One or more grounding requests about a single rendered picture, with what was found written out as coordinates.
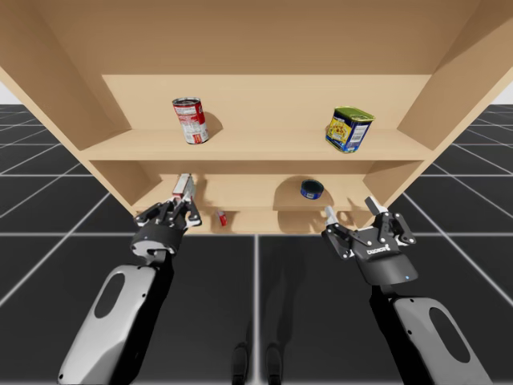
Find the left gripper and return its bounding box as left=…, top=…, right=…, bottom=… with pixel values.
left=130, top=188, right=201, bottom=257

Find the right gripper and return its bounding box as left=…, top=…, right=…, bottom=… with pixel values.
left=321, top=196, right=419, bottom=286

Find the red and white carton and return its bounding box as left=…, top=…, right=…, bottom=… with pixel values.
left=172, top=172, right=196, bottom=200

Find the blue flat can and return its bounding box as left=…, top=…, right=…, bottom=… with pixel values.
left=301, top=179, right=325, bottom=200

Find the red and white can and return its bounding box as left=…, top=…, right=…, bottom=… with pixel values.
left=172, top=96, right=210, bottom=145

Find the green and blue rectangular can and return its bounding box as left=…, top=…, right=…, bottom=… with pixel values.
left=325, top=105, right=376, bottom=154

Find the pale wooden shelf unit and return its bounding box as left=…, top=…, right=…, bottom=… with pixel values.
left=0, top=0, right=513, bottom=236

